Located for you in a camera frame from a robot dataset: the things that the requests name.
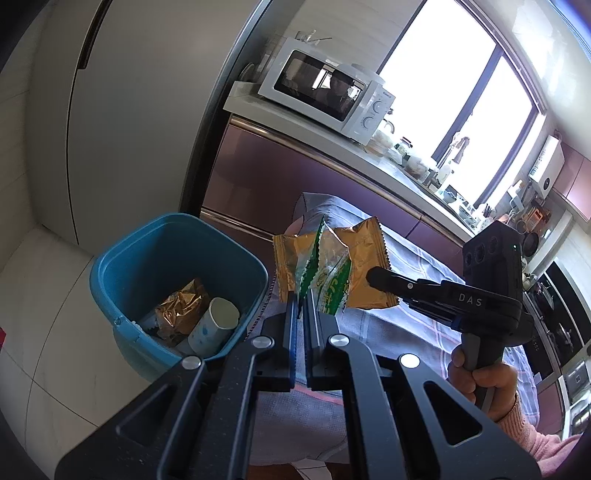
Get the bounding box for golden snack wrapper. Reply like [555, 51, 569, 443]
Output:
[272, 217, 400, 311]

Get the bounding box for blue plastic bin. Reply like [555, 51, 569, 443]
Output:
[90, 212, 270, 385]

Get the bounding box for cluster of kitchen jars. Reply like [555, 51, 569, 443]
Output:
[366, 119, 454, 191]

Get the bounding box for person's right hand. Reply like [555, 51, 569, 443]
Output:
[445, 344, 520, 424]

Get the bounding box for white microwave oven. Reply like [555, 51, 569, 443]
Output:
[257, 37, 398, 145]

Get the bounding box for person's right forearm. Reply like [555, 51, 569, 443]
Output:
[496, 392, 583, 479]

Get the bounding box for grey checked tablecloth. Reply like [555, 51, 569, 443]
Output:
[248, 191, 542, 463]

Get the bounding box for purple kitchen cabinet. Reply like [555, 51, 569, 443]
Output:
[200, 114, 472, 260]

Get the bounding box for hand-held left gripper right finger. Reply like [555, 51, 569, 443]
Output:
[305, 291, 542, 480]

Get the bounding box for black built-in oven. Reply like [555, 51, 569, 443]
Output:
[526, 261, 591, 437]

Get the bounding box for grey refrigerator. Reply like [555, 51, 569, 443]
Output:
[28, 0, 274, 259]

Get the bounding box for green and white snack wrapper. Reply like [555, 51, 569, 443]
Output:
[294, 215, 354, 320]

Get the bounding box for kitchen window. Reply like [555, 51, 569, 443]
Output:
[378, 0, 551, 209]

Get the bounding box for white paper cup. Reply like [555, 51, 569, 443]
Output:
[187, 296, 241, 357]

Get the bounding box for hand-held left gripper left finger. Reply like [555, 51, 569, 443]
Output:
[54, 292, 300, 480]

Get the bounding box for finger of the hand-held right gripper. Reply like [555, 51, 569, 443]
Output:
[401, 298, 463, 330]
[366, 266, 445, 299]

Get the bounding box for white water heater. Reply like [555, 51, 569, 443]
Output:
[528, 136, 567, 195]

